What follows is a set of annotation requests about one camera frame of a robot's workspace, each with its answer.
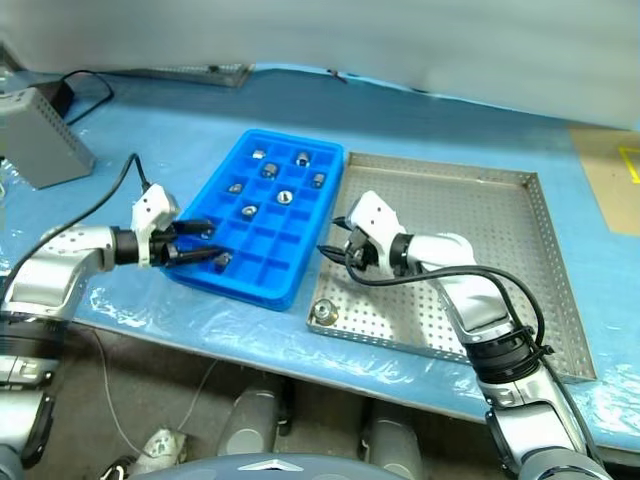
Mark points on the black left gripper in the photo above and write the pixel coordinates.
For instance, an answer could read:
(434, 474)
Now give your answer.
(162, 247)

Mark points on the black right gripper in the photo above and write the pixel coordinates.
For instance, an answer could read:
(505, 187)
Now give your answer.
(357, 250)

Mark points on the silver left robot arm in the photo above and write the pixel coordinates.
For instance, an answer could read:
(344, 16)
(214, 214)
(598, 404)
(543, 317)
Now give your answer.
(55, 260)

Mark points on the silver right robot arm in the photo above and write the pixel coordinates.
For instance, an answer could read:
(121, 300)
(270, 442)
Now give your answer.
(450, 250)

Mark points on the blue plastic compartment tray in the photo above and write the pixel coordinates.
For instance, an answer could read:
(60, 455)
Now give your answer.
(270, 250)

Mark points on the perforated steel tray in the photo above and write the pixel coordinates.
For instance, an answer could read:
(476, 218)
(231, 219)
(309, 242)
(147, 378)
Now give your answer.
(500, 210)

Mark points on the flat perforated metal tray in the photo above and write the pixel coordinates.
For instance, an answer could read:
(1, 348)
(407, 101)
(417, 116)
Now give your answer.
(225, 75)

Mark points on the grey perforated metal box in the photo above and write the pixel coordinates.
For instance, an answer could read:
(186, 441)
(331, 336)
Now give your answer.
(45, 145)

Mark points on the grey rounded leg housing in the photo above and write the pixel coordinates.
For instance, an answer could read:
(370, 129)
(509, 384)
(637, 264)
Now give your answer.
(395, 440)
(247, 425)

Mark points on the black power adapter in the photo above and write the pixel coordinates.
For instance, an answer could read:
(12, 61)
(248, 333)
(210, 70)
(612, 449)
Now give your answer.
(57, 97)

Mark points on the white crumpled object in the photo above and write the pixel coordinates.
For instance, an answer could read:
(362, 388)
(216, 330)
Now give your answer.
(162, 447)

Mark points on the dark grey rounded torso shell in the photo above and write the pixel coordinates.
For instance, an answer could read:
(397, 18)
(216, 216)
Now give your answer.
(260, 472)

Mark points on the brown cardboard mat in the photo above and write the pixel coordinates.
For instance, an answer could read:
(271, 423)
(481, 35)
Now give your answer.
(600, 190)

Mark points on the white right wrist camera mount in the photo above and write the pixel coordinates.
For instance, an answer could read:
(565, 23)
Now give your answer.
(375, 215)

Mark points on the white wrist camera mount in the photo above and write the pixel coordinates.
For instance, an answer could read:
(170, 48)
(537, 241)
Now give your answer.
(152, 202)
(375, 215)

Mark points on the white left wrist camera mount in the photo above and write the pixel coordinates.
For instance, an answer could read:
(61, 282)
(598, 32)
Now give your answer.
(152, 202)

